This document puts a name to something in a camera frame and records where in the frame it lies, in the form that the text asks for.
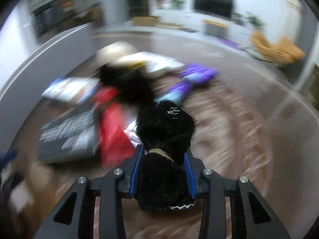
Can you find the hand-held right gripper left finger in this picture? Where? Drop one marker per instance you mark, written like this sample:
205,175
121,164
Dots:
135,174

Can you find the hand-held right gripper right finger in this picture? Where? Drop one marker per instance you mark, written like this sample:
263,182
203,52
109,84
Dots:
190,176

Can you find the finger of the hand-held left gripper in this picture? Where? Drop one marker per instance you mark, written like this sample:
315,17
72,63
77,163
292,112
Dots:
7,158

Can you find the black velvet beaded pouch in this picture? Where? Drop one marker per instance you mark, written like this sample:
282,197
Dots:
164,179

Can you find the red plastic bag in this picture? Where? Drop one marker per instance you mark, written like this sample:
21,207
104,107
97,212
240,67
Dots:
112,134

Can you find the black box with white print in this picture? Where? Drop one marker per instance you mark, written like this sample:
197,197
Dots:
67,142

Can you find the black fuzzy cloth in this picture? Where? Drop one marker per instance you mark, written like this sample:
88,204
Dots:
124,84

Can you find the white box with blue logo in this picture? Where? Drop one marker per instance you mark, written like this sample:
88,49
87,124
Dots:
67,89

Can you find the grey curved board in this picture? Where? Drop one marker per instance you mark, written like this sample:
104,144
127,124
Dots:
37,67

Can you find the purple plastic toy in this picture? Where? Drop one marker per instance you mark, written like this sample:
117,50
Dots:
197,74

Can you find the white tube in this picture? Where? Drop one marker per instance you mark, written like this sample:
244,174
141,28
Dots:
162,63

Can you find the cream knit bag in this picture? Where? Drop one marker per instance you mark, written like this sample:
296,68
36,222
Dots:
114,51

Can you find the purple floor mat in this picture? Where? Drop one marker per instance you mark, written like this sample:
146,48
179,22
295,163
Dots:
230,44

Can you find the dark glass sliding door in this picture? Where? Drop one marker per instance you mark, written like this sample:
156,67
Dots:
47,20

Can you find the orange rocking chair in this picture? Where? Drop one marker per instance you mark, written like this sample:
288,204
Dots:
274,49

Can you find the round beige cushion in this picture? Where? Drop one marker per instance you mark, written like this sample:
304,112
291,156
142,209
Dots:
170,26

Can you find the brown cardboard box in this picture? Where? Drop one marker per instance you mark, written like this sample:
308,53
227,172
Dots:
145,21

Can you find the wooden bench with black legs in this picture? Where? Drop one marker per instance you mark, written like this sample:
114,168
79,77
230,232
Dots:
214,24

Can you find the white television cabinet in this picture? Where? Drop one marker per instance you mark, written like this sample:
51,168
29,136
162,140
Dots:
189,20

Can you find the large leafy potted plant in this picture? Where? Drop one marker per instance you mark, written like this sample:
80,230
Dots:
254,20

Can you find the black flat television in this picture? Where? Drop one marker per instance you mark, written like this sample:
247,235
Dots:
213,3

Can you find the red flower arrangement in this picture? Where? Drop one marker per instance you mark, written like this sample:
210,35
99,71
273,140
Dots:
159,1

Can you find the bushy green potted plant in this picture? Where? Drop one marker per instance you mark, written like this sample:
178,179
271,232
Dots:
178,2

